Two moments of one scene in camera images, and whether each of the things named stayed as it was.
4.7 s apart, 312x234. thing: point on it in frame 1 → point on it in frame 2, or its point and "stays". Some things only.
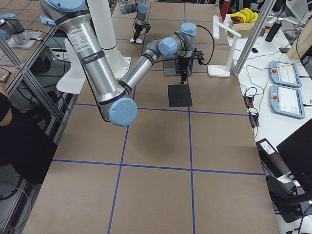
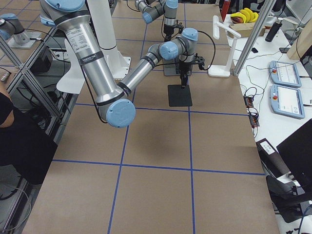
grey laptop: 170,66 stays
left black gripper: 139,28 → 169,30
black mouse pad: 179,95 stays
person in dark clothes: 25,145 stays
